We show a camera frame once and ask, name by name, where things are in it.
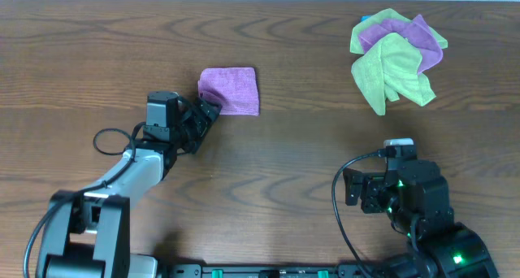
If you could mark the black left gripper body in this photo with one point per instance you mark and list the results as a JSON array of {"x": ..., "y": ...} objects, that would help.
[{"x": 194, "y": 124}]

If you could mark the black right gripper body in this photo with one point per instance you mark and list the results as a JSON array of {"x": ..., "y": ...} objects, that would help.
[{"x": 375, "y": 197}]

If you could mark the purple microfiber cloth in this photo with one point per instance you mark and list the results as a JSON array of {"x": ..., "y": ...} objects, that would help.
[{"x": 235, "y": 89}]

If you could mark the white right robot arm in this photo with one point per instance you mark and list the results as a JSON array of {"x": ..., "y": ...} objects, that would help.
[{"x": 415, "y": 197}]

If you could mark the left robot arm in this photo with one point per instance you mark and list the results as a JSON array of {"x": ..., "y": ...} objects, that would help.
[{"x": 86, "y": 233}]

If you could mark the green cloth front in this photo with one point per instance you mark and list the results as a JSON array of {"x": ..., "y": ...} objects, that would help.
[{"x": 388, "y": 70}]

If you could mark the green cloth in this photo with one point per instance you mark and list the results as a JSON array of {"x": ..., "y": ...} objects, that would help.
[
  {"x": 355, "y": 46},
  {"x": 388, "y": 70}
]

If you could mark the blue cloth under pile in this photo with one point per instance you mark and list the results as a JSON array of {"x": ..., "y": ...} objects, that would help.
[{"x": 365, "y": 18}]

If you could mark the purple cloth in pile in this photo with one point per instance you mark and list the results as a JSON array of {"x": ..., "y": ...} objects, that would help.
[{"x": 416, "y": 32}]

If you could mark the green cloth back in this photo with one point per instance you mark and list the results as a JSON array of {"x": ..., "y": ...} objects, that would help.
[{"x": 355, "y": 46}]

